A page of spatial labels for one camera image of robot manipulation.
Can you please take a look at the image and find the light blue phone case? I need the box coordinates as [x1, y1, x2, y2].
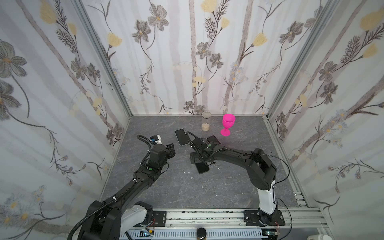
[174, 128, 190, 147]

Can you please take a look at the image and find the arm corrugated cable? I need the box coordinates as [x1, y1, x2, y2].
[185, 131, 205, 160]
[66, 134, 155, 240]

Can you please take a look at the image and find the pink plastic goblet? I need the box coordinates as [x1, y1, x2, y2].
[220, 114, 236, 137]

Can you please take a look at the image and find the clear jar with grains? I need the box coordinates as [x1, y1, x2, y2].
[201, 112, 212, 132]

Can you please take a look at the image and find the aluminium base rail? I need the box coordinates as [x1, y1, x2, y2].
[118, 206, 333, 240]

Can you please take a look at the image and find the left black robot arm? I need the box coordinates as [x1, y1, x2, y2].
[68, 144, 176, 240]

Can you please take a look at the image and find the black round knob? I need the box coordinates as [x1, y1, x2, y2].
[196, 228, 207, 240]

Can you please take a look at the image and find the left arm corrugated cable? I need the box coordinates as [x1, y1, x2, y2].
[66, 134, 155, 240]

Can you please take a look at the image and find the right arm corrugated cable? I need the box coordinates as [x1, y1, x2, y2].
[185, 131, 205, 160]

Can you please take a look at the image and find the black phone case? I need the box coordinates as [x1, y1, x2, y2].
[194, 161, 211, 175]

